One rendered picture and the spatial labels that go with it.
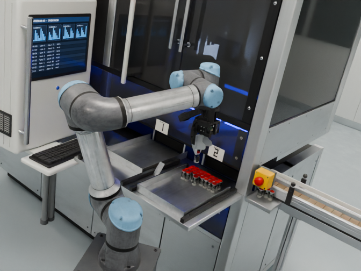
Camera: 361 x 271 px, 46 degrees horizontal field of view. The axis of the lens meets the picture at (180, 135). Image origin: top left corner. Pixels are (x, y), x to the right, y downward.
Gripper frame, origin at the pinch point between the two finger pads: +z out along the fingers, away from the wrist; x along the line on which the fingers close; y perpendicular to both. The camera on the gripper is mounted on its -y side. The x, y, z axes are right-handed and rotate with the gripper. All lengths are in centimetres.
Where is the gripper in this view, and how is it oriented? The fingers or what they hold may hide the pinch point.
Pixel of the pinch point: (196, 150)
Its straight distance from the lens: 169.5
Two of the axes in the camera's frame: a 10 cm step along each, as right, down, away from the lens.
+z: -0.8, 9.2, 3.8
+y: 8.0, 2.9, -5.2
